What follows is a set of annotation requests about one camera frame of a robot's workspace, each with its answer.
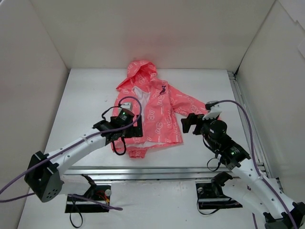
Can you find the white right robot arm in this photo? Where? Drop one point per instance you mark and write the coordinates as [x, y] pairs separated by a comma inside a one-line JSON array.
[[246, 184]]

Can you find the pink hooded printed jacket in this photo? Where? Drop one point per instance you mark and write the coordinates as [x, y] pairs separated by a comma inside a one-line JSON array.
[[158, 102]]

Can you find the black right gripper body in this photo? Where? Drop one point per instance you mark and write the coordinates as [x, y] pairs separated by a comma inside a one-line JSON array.
[[190, 123]]

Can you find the front aluminium rail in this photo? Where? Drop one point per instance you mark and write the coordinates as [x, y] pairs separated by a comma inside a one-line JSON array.
[[112, 174]]

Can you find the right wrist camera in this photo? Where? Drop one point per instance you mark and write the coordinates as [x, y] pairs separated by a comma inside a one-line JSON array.
[[213, 110]]

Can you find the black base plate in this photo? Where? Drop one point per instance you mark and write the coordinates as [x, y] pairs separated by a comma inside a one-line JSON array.
[[102, 195], [210, 199]]

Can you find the aluminium rail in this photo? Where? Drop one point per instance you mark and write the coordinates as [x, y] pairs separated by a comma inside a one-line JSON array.
[[250, 131], [112, 174]]

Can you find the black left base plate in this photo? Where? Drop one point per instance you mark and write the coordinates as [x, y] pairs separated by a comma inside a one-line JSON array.
[[102, 195]]

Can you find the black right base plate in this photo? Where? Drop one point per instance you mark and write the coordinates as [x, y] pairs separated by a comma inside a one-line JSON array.
[[210, 199]]

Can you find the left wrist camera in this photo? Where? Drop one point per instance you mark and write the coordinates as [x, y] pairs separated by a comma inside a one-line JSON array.
[[126, 106]]

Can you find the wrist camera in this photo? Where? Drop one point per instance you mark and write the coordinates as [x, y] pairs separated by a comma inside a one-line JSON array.
[[213, 110], [126, 106]]

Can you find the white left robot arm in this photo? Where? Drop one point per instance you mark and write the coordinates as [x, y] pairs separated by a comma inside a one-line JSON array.
[[46, 172]]

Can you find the right side aluminium rail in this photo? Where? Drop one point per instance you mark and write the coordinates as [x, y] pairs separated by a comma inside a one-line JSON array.
[[250, 131]]

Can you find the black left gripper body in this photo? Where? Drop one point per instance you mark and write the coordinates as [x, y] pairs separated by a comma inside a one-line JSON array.
[[133, 131]]

